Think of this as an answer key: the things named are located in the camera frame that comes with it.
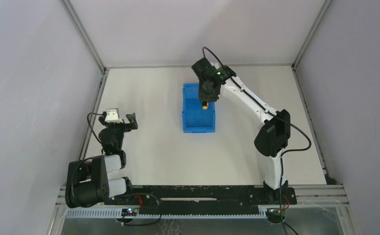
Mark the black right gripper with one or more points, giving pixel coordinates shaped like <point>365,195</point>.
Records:
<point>207,97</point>

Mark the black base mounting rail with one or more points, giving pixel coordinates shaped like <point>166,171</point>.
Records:
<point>203,200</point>

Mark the aluminium frame rail right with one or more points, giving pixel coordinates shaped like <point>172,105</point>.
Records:
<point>304,85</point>

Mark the white slotted cable duct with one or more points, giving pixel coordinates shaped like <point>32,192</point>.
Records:
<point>94,213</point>

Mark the aluminium frame rail left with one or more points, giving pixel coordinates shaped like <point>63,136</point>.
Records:
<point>94,72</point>

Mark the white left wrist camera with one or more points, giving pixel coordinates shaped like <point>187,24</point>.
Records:
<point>112,116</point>

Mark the small circuit board with leds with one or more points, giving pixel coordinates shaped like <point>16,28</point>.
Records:
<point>129,212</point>

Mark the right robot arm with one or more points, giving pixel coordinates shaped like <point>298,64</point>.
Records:
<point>274,129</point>

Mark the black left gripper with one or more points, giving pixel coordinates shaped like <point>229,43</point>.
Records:
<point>117,126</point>

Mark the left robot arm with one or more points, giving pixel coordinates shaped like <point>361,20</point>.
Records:
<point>87,180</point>

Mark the blue plastic bin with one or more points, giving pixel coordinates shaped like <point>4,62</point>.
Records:
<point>195,119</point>

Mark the black yellow screwdriver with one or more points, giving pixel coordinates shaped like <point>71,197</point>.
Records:
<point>205,105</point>

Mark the aluminium frame rail back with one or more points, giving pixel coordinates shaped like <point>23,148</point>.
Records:
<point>189,65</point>

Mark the aluminium frame rail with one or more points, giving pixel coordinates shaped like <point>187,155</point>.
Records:
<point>304,85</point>
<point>94,72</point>
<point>189,65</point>

